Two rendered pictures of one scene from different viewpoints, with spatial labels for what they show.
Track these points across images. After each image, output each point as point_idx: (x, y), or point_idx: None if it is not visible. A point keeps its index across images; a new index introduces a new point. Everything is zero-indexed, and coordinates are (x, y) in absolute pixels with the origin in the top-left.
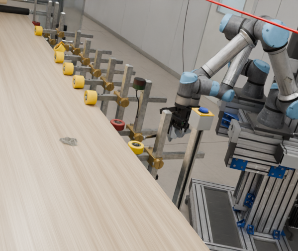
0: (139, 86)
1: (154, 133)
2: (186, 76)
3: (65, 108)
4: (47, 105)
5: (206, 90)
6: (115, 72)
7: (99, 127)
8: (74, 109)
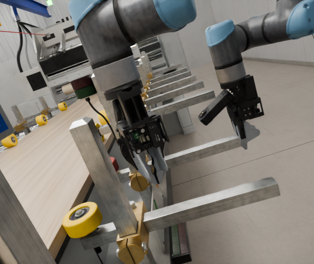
0: (78, 91)
1: (182, 160)
2: (68, 7)
3: (54, 163)
4: (39, 165)
5: (143, 12)
6: (170, 87)
7: (62, 184)
8: (66, 160)
